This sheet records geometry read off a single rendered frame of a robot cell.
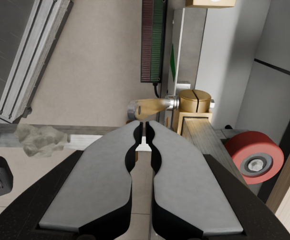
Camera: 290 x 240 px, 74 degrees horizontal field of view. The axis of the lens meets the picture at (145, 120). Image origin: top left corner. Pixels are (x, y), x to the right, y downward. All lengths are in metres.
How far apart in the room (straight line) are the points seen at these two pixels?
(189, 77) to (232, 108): 0.20
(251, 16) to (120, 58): 0.76
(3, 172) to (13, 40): 0.85
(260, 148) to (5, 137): 0.39
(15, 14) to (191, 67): 0.82
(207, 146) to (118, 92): 1.01
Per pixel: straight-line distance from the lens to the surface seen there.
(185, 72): 0.45
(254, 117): 0.55
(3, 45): 1.12
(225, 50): 0.55
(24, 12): 1.05
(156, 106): 0.18
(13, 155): 1.74
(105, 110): 1.27
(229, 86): 0.58
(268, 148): 0.32
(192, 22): 0.43
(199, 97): 0.29
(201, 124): 0.28
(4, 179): 0.30
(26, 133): 0.36
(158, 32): 0.42
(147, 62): 0.43
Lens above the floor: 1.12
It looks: 62 degrees down
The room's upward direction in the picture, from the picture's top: 179 degrees counter-clockwise
